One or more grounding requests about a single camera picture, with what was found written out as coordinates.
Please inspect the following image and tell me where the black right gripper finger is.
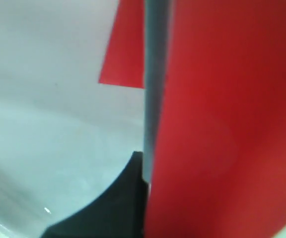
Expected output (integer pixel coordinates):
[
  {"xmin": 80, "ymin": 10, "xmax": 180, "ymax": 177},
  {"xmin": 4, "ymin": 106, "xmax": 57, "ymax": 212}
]
[{"xmin": 42, "ymin": 151, "xmax": 148, "ymax": 238}]

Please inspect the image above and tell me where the red flag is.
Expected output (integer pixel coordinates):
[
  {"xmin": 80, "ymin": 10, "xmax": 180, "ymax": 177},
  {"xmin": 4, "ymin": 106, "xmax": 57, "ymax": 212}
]
[{"xmin": 98, "ymin": 0, "xmax": 286, "ymax": 238}]

